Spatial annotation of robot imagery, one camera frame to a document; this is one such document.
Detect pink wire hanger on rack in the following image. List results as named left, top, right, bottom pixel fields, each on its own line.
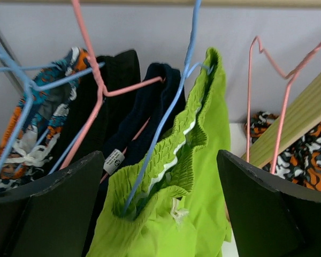
left=58, top=0, right=166, bottom=185

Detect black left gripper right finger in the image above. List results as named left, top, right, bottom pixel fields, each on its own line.
left=217, top=150, right=321, bottom=256

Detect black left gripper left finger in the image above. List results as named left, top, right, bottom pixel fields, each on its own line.
left=0, top=151, right=104, bottom=256

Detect black shorts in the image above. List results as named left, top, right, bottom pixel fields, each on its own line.
left=45, top=49, right=141, bottom=170

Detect lime green shorts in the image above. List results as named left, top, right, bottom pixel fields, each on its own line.
left=87, top=47, right=231, bottom=256

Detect orange camouflage shorts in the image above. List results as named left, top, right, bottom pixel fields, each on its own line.
left=243, top=111, right=321, bottom=193

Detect pink wire hanger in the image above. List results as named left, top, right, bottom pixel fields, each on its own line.
left=58, top=0, right=166, bottom=185
left=243, top=36, right=321, bottom=173

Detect wooden clothes rack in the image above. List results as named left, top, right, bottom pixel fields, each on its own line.
left=0, top=2, right=321, bottom=156

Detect blue hanger holding green shorts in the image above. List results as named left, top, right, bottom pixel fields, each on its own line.
left=121, top=0, right=202, bottom=217

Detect navy blue shorts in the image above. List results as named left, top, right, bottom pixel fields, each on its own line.
left=101, top=63, right=181, bottom=169

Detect teal patterned shorts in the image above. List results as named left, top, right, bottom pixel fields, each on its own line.
left=0, top=47, right=91, bottom=193

